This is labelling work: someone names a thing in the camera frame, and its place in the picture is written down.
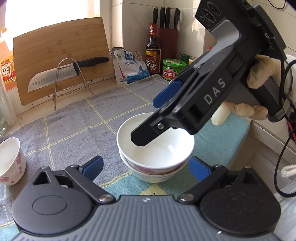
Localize santoku knife black handle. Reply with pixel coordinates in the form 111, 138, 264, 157
28, 57, 109, 92

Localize white blue salt bag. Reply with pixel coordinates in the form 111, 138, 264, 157
111, 47, 150, 84

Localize dark red knife block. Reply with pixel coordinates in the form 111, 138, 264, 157
152, 6, 180, 63

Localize orange oil jug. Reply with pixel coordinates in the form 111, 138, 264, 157
1, 28, 17, 91

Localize green cap small jar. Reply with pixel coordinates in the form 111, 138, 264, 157
181, 54, 190, 63

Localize grey green checked towel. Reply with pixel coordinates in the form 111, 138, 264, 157
0, 74, 251, 241

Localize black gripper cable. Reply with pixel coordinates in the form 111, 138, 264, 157
273, 59, 296, 198

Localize bamboo cutting board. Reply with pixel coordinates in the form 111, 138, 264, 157
13, 17, 114, 105

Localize metal wire rack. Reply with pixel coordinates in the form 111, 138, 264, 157
48, 57, 94, 111

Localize right gloved hand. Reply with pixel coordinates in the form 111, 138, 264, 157
211, 55, 292, 126

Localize dark vinegar bottle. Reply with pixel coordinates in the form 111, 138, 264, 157
145, 23, 161, 75

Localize green lid sauce jar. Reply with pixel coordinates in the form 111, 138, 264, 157
162, 58, 187, 81

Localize white floral bowl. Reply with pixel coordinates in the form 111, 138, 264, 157
116, 113, 195, 170
0, 138, 26, 186
119, 152, 190, 183

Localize binder clips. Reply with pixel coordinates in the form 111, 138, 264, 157
134, 52, 143, 62

